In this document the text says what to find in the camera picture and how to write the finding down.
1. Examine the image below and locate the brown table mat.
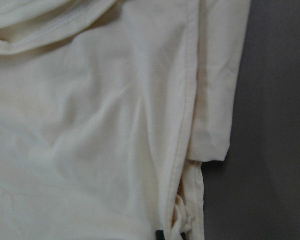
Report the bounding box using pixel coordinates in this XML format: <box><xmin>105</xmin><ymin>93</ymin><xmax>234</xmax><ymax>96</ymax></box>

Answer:
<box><xmin>202</xmin><ymin>0</ymin><xmax>300</xmax><ymax>240</ymax></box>

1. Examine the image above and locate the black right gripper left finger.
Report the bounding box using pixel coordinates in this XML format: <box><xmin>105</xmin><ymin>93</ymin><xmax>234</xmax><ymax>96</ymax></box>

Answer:
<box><xmin>155</xmin><ymin>230</ymin><xmax>165</xmax><ymax>240</ymax></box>

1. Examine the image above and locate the beige long-sleeve printed shirt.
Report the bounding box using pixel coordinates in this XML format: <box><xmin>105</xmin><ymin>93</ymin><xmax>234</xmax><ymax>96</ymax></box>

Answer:
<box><xmin>0</xmin><ymin>0</ymin><xmax>250</xmax><ymax>240</ymax></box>

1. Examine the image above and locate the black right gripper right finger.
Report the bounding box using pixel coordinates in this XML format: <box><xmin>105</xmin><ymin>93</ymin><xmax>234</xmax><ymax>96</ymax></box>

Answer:
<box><xmin>180</xmin><ymin>232</ymin><xmax>186</xmax><ymax>240</ymax></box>

